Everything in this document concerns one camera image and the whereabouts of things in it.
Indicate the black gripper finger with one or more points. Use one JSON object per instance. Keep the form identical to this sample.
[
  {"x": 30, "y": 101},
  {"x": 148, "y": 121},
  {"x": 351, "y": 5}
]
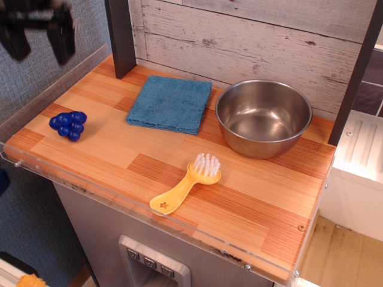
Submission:
[
  {"x": 62, "y": 40},
  {"x": 14, "y": 40}
]

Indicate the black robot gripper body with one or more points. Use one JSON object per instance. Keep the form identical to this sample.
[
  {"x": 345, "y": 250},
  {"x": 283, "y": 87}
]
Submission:
[{"x": 36, "y": 15}]

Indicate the blue toy grapes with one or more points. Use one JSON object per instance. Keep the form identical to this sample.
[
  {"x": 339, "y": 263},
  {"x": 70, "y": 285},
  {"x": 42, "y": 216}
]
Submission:
[{"x": 69, "y": 124}]

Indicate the clear acrylic table edge guard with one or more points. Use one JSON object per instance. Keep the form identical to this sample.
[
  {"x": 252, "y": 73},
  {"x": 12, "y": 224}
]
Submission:
[{"x": 225, "y": 237}]

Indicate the blue folded cloth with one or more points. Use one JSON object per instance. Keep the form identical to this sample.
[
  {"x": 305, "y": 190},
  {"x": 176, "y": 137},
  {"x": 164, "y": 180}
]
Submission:
[{"x": 170, "y": 104}]

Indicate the yellow brush with white bristles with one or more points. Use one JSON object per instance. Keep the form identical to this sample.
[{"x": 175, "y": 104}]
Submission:
[{"x": 205, "y": 170}]

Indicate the stainless steel bowl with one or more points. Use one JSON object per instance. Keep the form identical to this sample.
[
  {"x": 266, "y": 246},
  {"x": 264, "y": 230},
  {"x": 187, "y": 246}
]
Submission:
[{"x": 262, "y": 119}]

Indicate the grey toy fridge cabinet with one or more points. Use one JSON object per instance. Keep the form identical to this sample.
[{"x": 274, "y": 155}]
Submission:
[{"x": 104, "y": 239}]

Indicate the yellow object bottom left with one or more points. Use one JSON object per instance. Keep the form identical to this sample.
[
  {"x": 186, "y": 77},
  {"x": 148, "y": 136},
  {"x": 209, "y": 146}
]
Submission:
[{"x": 30, "y": 280}]

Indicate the silver dispenser panel with buttons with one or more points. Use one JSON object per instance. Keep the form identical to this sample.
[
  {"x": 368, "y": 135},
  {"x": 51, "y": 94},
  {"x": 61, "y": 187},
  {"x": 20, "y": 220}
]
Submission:
[{"x": 146, "y": 266}]

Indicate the white toy sink unit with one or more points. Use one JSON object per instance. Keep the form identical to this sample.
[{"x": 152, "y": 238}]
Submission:
[{"x": 353, "y": 194}]

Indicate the dark left vertical post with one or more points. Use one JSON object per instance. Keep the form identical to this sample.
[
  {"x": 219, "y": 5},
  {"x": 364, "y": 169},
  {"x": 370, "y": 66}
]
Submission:
[{"x": 121, "y": 36}]

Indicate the dark vertical post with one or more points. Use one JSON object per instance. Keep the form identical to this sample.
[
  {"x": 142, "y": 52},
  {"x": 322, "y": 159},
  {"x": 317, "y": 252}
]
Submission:
[
  {"x": 360, "y": 67},
  {"x": 121, "y": 36}
]

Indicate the dark right vertical post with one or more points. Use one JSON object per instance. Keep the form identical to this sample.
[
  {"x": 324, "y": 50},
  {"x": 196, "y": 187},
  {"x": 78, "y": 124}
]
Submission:
[{"x": 360, "y": 67}]

